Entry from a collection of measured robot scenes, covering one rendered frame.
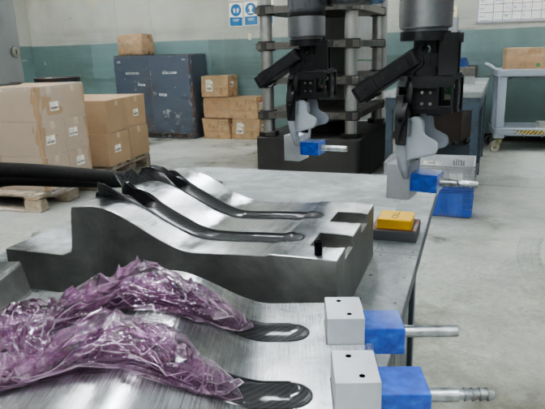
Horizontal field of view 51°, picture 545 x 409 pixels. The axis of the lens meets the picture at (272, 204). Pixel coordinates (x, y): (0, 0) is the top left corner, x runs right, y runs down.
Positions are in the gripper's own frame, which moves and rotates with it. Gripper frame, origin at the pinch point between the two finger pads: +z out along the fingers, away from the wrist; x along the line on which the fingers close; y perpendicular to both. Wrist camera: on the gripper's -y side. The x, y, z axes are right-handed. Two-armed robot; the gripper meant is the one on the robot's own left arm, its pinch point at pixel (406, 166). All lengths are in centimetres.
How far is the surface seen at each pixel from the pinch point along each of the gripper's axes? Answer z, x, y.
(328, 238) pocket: 6.7, -18.3, -5.2
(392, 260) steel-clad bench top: 15.0, -1.6, -1.4
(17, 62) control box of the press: -17, 5, -94
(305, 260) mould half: 6.5, -27.8, -4.2
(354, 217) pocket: 6.7, -7.4, -5.7
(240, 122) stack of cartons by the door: 70, 550, -377
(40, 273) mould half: 12, -34, -44
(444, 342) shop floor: 95, 122, -17
